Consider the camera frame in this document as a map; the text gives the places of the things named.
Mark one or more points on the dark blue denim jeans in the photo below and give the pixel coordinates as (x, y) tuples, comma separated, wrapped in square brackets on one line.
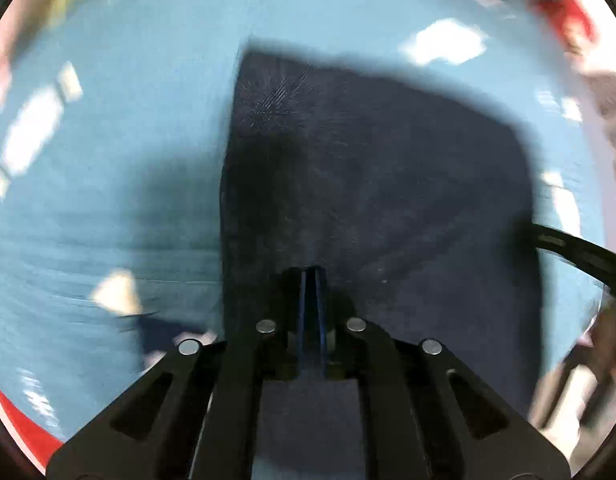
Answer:
[(377, 185)]

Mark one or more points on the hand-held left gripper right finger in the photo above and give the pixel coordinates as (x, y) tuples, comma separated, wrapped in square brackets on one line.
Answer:
[(320, 320)]

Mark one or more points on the pink pillow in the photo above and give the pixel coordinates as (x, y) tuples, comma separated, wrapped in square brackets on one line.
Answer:
[(0, 65)]

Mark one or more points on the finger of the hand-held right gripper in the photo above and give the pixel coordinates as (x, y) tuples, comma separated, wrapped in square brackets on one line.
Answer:
[(582, 255)]

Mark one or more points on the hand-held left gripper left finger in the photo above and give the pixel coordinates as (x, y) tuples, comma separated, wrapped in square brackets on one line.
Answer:
[(303, 320)]

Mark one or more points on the blue printed bed sheet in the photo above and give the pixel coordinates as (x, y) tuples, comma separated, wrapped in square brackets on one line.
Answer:
[(113, 185)]

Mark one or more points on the red cloth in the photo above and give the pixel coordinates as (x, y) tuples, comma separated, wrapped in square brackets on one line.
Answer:
[(18, 425)]

